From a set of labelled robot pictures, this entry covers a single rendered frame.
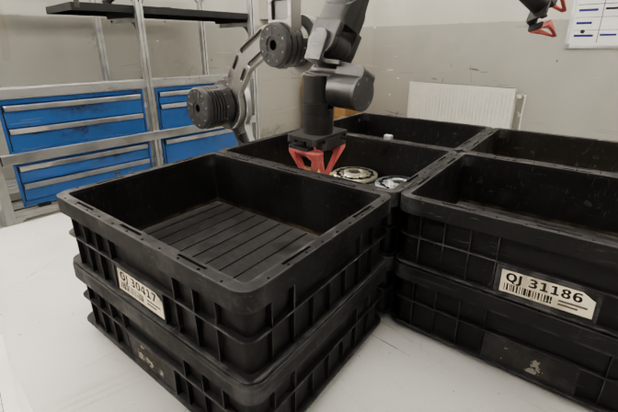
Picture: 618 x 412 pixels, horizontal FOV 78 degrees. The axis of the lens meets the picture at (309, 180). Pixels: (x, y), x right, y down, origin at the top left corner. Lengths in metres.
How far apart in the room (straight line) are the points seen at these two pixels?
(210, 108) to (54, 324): 1.06
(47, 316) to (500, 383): 0.72
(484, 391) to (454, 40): 3.66
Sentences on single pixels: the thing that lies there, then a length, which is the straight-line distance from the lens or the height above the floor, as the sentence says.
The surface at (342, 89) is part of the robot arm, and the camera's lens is 0.62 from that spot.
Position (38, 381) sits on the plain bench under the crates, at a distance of 0.70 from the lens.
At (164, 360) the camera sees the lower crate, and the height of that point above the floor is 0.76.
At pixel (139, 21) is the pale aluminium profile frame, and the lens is 2.59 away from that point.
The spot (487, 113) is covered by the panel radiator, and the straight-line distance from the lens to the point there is 3.85.
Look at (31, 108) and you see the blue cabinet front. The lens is 2.42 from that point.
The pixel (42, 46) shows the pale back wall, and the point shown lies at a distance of 3.32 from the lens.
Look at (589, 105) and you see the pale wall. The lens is 3.79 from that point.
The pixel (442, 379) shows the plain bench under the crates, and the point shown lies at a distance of 0.62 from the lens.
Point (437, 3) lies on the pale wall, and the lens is 4.17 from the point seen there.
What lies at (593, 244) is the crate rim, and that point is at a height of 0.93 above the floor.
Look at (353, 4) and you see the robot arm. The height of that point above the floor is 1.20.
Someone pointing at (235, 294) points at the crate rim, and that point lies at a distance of 0.35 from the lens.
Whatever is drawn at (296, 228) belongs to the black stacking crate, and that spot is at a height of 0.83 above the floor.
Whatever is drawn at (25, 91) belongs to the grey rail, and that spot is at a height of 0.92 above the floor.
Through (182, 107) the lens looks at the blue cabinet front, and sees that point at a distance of 2.73.
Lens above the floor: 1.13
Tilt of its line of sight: 20 degrees down
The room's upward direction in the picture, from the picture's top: straight up
